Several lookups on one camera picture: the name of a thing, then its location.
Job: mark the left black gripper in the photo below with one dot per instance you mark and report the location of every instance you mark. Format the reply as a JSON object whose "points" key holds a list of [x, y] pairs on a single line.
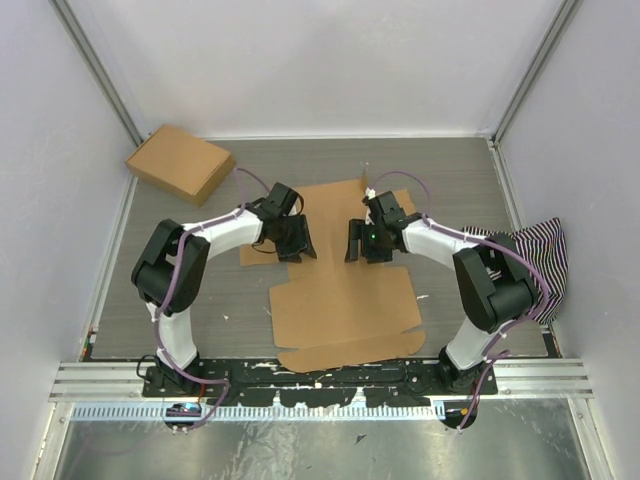
{"points": [[302, 244]]}

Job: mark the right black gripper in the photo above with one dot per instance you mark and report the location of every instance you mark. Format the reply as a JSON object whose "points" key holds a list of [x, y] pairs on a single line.
{"points": [[358, 231]]}

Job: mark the brown cardboard box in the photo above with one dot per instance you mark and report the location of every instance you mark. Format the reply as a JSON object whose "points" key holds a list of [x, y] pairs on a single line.
{"points": [[332, 313], [182, 164]]}

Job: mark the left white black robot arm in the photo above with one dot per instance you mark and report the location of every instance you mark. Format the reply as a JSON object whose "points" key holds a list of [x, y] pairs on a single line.
{"points": [[168, 276]]}

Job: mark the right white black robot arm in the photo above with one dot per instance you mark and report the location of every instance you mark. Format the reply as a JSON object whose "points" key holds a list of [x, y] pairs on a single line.
{"points": [[497, 286]]}

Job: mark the folded brown cardboard box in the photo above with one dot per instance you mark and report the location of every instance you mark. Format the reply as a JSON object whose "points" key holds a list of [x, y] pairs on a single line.
{"points": [[182, 164]]}

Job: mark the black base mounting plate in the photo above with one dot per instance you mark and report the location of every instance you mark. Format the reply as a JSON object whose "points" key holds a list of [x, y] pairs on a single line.
{"points": [[261, 382]]}

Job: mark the striped purple white cloth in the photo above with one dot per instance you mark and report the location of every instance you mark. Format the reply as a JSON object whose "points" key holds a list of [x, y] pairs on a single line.
{"points": [[543, 245]]}

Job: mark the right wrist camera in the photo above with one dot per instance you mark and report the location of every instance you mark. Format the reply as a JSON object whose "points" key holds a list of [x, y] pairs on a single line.
{"points": [[383, 209]]}

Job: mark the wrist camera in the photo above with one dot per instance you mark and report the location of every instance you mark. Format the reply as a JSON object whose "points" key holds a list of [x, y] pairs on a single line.
{"points": [[282, 201], [383, 209]]}

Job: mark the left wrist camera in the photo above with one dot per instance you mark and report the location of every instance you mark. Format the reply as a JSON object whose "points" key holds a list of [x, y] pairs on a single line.
{"points": [[282, 201]]}

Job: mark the slotted white cable duct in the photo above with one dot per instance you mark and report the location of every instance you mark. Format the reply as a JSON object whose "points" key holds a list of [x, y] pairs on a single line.
{"points": [[167, 411]]}

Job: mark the aluminium front rail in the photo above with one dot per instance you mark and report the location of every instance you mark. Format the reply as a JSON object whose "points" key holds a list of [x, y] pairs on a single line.
{"points": [[508, 378]]}

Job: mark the right aluminium corner post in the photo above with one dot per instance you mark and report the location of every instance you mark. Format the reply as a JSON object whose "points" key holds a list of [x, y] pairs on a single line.
{"points": [[551, 38]]}

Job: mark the aluminium corner post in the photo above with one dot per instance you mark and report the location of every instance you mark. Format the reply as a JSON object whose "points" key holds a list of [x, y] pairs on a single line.
{"points": [[551, 38], [90, 57]]}

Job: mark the left aluminium corner post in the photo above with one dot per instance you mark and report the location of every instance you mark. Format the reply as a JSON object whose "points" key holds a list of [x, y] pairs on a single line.
{"points": [[90, 57]]}

